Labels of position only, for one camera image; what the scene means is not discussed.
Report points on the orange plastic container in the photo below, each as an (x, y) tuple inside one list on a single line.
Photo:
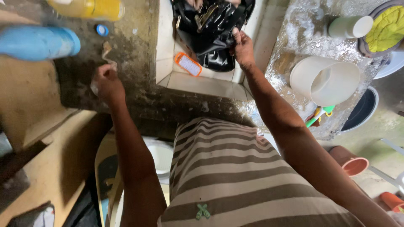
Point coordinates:
[(392, 201)]

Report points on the yellow cloth in basin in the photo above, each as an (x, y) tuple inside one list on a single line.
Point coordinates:
[(385, 30)]

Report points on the white plate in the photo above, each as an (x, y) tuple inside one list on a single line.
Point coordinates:
[(392, 66)]

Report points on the terracotta plastic cup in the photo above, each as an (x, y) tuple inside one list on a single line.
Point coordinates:
[(350, 161)]

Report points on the orange scrubbing brush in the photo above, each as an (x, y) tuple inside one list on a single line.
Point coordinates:
[(188, 64)]

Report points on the black round basin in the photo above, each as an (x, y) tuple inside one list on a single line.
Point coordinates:
[(361, 110)]

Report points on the green and yellow toothbrushes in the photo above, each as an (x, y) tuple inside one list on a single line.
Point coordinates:
[(320, 114)]

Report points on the person's right hand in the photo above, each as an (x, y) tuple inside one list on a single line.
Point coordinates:
[(243, 49)]

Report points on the striped beige dress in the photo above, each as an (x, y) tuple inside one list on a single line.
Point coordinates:
[(249, 176)]

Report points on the yellow liquid bottle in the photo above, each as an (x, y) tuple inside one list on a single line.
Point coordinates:
[(90, 8)]

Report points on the person's left fingers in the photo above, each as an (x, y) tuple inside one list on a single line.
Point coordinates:
[(102, 71)]

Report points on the white plastic bucket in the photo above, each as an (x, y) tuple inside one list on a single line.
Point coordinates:
[(159, 156)]

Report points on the person's right fingers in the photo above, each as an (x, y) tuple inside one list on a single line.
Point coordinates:
[(236, 39)]

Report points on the large cream plastic cup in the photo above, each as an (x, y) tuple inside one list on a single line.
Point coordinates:
[(325, 80)]

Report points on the beige wet rag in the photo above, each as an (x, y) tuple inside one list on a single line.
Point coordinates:
[(107, 58)]

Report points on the black glossy handbag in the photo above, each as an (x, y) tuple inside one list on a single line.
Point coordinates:
[(210, 30)]

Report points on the person's left hand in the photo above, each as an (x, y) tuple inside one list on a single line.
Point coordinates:
[(107, 85)]

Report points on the blue bottle cap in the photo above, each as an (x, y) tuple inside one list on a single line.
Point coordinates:
[(102, 30)]

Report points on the small white plastic cup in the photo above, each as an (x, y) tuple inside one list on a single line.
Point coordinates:
[(350, 27)]

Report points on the blue plastic bottle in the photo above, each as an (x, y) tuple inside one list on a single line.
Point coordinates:
[(38, 43)]

